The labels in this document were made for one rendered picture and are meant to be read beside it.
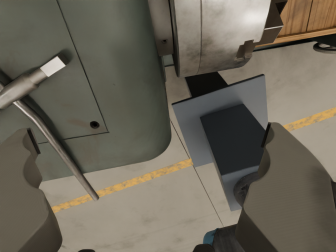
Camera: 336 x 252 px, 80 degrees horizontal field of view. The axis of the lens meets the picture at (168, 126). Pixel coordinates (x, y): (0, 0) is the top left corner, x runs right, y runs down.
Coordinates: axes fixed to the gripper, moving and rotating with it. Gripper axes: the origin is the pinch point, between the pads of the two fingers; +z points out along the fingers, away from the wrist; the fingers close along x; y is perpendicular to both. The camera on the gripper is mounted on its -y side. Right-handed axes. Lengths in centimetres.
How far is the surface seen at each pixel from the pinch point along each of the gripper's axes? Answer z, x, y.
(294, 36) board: 52, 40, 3
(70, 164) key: 14.9, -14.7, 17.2
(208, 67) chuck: 23.7, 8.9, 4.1
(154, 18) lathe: 23.0, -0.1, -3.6
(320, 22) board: 54, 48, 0
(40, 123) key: 14.6, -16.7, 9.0
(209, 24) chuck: 18.6, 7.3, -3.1
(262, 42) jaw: 24.1, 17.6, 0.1
